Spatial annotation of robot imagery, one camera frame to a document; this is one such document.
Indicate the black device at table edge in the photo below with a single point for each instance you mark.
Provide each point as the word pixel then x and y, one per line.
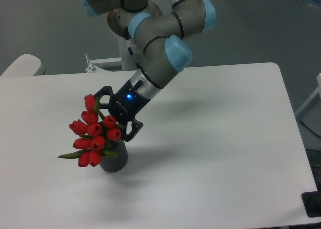
pixel 311 201

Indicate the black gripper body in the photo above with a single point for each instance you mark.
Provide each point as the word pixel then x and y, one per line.
pixel 127 102

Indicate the dark grey ribbed vase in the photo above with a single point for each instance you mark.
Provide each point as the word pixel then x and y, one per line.
pixel 117 163

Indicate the red tulip bouquet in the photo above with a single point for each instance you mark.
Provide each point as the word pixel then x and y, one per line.
pixel 98 135

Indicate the white frame at right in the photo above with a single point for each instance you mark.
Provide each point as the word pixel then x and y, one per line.
pixel 309 103

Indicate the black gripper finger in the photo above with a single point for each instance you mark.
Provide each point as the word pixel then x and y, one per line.
pixel 104 91
pixel 135 128

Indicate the white chair armrest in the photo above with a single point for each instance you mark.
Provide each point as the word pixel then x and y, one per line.
pixel 24 65

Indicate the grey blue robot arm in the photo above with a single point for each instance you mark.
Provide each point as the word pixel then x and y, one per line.
pixel 160 39

